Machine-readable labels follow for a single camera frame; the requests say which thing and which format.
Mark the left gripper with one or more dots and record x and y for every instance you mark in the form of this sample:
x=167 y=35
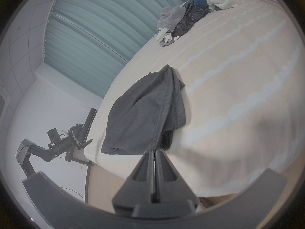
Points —
x=73 y=139

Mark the blue-green curtain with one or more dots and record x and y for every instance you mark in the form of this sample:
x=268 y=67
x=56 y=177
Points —
x=119 y=15
x=83 y=61

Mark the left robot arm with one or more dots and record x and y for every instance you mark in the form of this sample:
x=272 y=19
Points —
x=38 y=151

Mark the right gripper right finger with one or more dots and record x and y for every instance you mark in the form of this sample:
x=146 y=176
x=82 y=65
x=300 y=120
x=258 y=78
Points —
x=174 y=187

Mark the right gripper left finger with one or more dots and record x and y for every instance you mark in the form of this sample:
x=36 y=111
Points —
x=138 y=187

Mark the bed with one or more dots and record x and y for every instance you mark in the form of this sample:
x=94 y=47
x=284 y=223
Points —
x=238 y=92

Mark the black T-shirt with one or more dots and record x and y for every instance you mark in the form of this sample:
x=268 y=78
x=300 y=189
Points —
x=143 y=116

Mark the pile of clothes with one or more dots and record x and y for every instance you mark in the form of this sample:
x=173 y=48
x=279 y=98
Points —
x=174 y=20

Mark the ceiling air conditioner vent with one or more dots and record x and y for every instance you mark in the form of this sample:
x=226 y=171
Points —
x=4 y=101

